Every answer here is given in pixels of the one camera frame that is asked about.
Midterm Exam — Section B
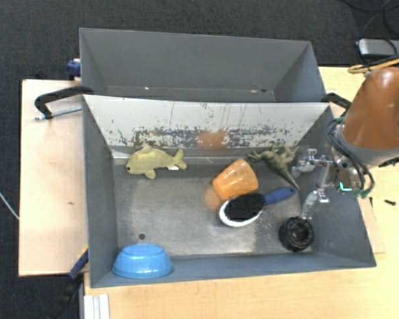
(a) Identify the green toy dinosaur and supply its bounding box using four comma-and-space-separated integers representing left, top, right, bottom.
247, 144, 301, 191

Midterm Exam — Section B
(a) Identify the yellow-green toy fish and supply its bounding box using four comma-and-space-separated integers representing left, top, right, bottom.
125, 146, 188, 180

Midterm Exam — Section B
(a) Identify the orange plastic cup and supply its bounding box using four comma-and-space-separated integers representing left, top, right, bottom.
211, 158, 259, 203

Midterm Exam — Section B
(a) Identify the black round cylinder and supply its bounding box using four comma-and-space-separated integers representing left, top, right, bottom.
278, 216, 315, 253

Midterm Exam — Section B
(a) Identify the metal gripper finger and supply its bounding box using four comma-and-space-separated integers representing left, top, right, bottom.
300, 191, 331, 221
291, 148, 321, 175

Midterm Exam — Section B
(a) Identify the blue plastic bowl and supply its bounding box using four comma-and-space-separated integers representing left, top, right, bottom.
112, 243, 174, 279

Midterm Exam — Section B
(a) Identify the blue-handled black bristle brush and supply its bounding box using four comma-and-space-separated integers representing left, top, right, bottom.
218, 186, 297, 228

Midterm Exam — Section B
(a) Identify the grey metal bin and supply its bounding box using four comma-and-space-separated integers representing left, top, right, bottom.
78, 27, 377, 288

